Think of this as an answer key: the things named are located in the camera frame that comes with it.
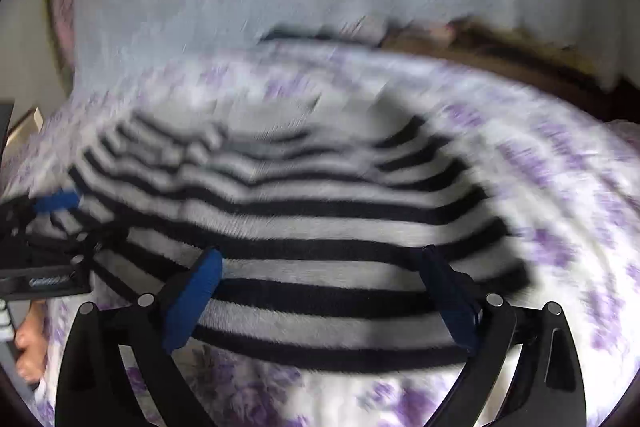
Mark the black white striped sweater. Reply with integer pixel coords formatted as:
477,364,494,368
30,109,534,374

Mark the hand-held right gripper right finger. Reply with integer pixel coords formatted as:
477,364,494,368
421,244,587,427

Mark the purple floral bedsheet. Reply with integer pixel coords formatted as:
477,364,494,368
0,39,640,427

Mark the person's left hand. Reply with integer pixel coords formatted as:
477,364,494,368
13,299,52,384

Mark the wooden frame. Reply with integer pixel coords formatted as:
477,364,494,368
9,106,47,144

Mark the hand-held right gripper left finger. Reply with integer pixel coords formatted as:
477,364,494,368
55,248,224,427

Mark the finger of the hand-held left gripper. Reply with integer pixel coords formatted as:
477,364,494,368
0,190,82,229
20,227,132,267

